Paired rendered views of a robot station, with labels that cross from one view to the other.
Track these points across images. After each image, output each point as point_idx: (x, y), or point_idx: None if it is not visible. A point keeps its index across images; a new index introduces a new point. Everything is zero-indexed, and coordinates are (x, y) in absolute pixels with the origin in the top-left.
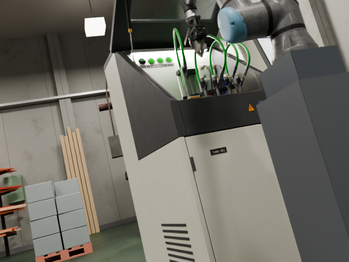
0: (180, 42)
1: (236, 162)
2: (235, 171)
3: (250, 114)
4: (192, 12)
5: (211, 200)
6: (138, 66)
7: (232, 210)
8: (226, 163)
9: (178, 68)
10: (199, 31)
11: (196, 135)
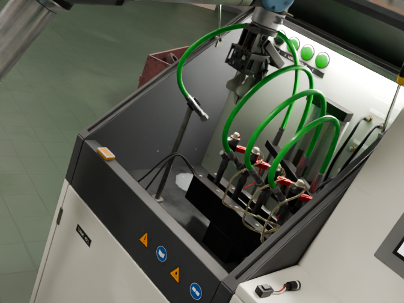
0: (179, 61)
1: (90, 268)
2: (84, 273)
3: (138, 245)
4: (255, 12)
5: (54, 264)
6: (196, 53)
7: (62, 298)
8: (82, 255)
9: (326, 88)
10: (232, 59)
11: (77, 194)
